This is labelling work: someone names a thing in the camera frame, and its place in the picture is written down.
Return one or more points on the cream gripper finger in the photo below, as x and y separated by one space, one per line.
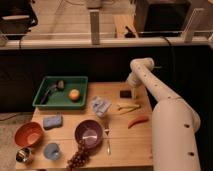
134 93

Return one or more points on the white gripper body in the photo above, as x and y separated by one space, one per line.
133 80

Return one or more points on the black eraser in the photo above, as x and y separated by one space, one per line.
125 94

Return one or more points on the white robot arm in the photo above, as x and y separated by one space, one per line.
174 121

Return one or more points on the purple bowl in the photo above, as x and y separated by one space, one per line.
91 132

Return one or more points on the orange bowl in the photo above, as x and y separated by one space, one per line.
29 134

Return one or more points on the orange chili pepper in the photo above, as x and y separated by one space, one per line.
137 120

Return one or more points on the metal fork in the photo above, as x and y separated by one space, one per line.
107 130

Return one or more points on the orange peach fruit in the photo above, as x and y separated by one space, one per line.
74 94

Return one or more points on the black dish brush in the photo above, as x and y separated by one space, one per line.
59 85

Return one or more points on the green plastic tray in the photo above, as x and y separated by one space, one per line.
59 99

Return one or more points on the bunch of dark grapes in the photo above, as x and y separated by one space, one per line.
80 158

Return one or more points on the blue sponge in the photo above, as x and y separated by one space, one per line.
52 122

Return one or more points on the blue cup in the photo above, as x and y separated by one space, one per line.
52 151

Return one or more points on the small metal cup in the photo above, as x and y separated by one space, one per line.
24 155

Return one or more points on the black office chair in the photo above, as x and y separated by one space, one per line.
16 18

